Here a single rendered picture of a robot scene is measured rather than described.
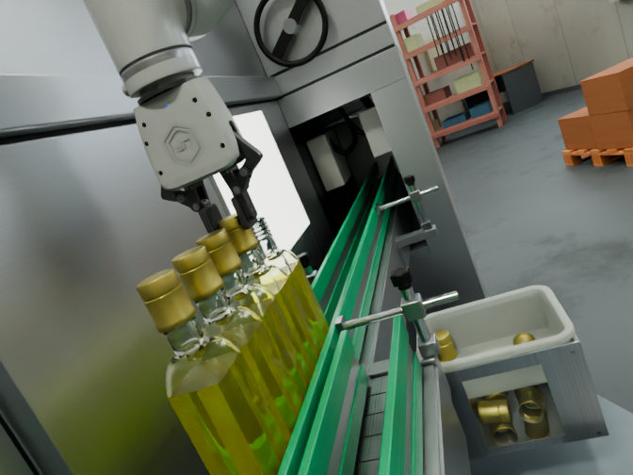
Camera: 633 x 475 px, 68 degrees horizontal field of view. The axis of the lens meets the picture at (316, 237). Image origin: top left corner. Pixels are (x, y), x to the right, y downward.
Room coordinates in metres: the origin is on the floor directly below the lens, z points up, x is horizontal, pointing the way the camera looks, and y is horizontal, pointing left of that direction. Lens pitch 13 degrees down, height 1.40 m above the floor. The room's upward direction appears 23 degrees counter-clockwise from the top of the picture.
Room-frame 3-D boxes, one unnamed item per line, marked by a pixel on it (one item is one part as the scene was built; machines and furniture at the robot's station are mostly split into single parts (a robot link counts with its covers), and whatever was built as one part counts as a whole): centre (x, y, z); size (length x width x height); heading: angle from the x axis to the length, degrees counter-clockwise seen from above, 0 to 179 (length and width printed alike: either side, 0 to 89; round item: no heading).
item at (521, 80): (10.18, -4.85, 0.42); 1.56 x 0.80 x 0.84; 10
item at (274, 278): (0.56, 0.08, 1.16); 0.06 x 0.06 x 0.21; 72
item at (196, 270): (0.45, 0.12, 1.31); 0.04 x 0.04 x 0.04
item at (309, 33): (1.41, -0.17, 1.66); 0.21 x 0.05 x 0.21; 72
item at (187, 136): (0.56, 0.08, 1.44); 0.10 x 0.07 x 0.11; 72
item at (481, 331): (0.67, -0.19, 0.97); 0.22 x 0.17 x 0.09; 72
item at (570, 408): (0.68, -0.16, 0.92); 0.27 x 0.17 x 0.15; 72
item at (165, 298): (0.39, 0.14, 1.31); 0.04 x 0.04 x 0.04
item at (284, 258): (0.61, 0.07, 1.16); 0.06 x 0.06 x 0.21; 73
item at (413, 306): (0.59, -0.06, 1.12); 0.17 x 0.03 x 0.12; 72
